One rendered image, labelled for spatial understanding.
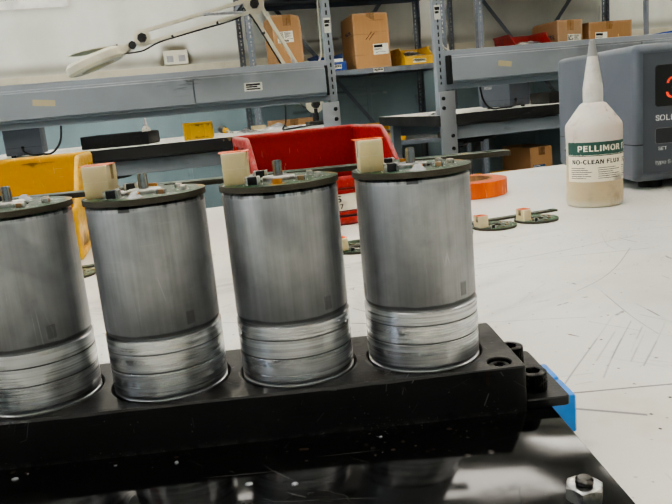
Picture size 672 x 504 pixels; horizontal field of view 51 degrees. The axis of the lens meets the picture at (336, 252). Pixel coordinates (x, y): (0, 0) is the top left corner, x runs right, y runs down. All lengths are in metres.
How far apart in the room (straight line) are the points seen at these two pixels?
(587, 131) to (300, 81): 2.06
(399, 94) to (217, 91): 2.53
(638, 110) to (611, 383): 0.33
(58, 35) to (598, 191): 4.29
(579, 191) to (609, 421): 0.29
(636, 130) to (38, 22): 4.29
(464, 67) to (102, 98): 1.26
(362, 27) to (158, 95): 2.14
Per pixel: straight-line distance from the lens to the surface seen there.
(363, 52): 4.32
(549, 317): 0.25
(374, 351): 0.15
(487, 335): 0.17
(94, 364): 0.16
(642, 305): 0.26
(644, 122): 0.51
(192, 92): 2.42
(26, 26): 4.64
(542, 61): 2.81
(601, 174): 0.45
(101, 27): 4.59
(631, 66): 0.51
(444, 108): 2.65
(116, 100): 2.42
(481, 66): 2.69
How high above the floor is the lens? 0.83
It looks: 12 degrees down
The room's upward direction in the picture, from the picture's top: 5 degrees counter-clockwise
